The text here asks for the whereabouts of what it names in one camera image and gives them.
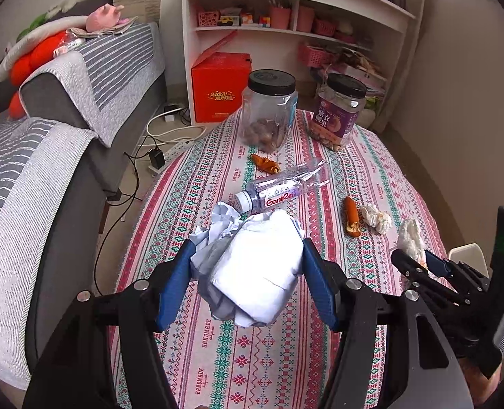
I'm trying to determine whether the white tissue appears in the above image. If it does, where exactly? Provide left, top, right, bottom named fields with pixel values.
left=396, top=218, right=427, bottom=268

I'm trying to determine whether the stained tissue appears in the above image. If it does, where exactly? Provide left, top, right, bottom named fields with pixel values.
left=358, top=204, right=392, bottom=234

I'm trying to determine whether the white paper ball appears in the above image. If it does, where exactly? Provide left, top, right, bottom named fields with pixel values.
left=189, top=202, right=305, bottom=328

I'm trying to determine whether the clear plastic water bottle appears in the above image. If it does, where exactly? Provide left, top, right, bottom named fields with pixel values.
left=233, top=158, right=330, bottom=214

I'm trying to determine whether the white plastic trash bin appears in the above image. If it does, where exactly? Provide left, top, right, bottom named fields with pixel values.
left=448, top=243, right=490, bottom=277

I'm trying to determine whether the patterned red green tablecloth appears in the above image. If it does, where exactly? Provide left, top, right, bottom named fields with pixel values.
left=117, top=111, right=446, bottom=408

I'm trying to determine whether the long orange peel piece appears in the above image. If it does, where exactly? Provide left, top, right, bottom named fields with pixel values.
left=343, top=197, right=361, bottom=237

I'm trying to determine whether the black power adapter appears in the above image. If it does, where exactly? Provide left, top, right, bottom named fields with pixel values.
left=148, top=148, right=165, bottom=169

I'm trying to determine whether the white power strip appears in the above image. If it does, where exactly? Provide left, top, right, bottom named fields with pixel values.
left=147, top=139, right=194, bottom=176

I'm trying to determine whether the small orange peel piece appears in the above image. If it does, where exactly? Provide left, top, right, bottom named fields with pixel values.
left=250, top=154, right=281, bottom=175

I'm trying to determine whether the white sack on floor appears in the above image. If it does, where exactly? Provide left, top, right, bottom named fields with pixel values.
left=356, top=108, right=376, bottom=128

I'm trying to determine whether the grey sofa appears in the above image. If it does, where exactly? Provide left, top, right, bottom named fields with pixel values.
left=0, top=0, right=168, bottom=393

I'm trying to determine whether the nut jar with purple label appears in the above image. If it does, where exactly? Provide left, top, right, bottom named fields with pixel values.
left=308, top=73, right=367, bottom=151

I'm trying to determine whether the grey striped sofa cover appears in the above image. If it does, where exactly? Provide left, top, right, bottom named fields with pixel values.
left=0, top=20, right=167, bottom=391

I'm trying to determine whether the clear jar with blue label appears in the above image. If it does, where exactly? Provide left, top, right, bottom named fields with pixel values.
left=239, top=69, right=298, bottom=154

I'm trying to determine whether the red cardboard gift box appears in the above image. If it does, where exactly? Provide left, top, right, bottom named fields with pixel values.
left=191, top=52, right=252, bottom=123

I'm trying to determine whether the stack of papers and folders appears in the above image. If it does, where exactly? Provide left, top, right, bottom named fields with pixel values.
left=321, top=47, right=387, bottom=97

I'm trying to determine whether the pink plastic basket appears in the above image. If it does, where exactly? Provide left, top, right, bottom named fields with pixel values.
left=298, top=43, right=336, bottom=69

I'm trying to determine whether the red orange plush cushion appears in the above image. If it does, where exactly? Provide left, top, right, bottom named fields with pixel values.
left=8, top=29, right=68, bottom=120

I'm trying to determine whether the white bookshelf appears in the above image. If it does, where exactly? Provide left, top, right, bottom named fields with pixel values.
left=182, top=0, right=420, bottom=132

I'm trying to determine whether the pink plush toy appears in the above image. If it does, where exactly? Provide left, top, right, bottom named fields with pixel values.
left=86, top=4, right=125, bottom=33

